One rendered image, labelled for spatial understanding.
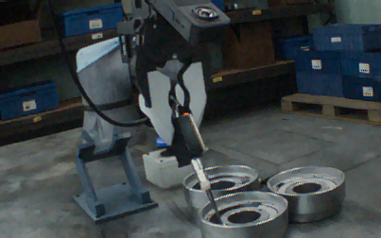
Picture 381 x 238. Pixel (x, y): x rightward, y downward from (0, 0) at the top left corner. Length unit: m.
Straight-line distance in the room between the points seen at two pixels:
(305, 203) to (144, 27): 0.28
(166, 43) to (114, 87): 0.53
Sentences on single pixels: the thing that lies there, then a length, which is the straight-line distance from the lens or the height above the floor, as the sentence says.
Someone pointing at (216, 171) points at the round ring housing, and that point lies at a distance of 0.76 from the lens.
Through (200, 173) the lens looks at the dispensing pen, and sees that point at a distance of 0.59.
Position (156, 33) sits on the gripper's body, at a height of 1.05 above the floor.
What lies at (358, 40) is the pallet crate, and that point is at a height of 0.68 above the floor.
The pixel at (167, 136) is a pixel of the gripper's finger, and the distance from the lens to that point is 0.60.
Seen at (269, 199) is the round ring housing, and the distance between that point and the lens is 0.64.
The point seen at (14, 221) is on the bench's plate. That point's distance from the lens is 0.80.
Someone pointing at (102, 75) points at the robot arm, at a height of 0.96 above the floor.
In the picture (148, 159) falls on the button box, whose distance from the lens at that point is 0.84.
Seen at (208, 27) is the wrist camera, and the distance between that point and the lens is 0.51.
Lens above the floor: 1.07
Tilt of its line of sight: 12 degrees down
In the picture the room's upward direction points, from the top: 8 degrees counter-clockwise
